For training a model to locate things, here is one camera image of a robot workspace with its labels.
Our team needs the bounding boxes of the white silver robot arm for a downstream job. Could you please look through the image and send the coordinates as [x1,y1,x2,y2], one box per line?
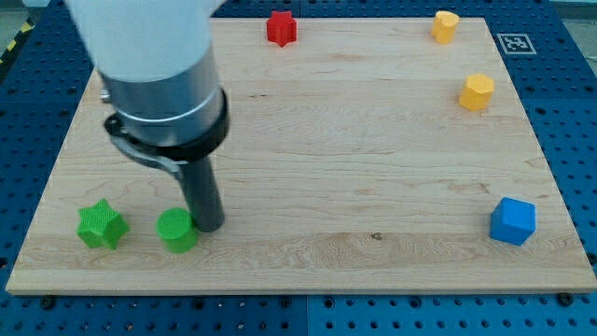
[66,0,229,180]

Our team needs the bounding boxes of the blue cube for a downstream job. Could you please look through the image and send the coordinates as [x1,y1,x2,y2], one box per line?
[490,197,536,246]

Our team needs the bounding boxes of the wooden board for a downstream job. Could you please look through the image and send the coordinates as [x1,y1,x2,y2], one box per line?
[7,18,596,296]

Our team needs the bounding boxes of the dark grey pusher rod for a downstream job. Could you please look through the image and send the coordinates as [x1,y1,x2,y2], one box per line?
[179,157,225,232]

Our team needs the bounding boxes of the green cylinder block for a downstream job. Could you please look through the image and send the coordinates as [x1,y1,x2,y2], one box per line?
[156,207,199,254]

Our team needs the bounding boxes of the red star block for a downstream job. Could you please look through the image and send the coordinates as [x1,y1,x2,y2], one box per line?
[266,10,298,48]

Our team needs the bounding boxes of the yellow hexagon block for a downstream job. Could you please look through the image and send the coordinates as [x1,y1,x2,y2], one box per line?
[458,73,494,111]

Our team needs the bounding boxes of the yellow heart block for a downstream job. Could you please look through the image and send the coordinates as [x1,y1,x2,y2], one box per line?
[431,10,460,45]

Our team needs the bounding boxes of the green star block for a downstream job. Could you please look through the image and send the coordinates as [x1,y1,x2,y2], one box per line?
[76,199,130,250]

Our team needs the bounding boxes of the white fiducial marker tag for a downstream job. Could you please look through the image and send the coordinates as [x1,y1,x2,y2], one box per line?
[497,33,536,55]

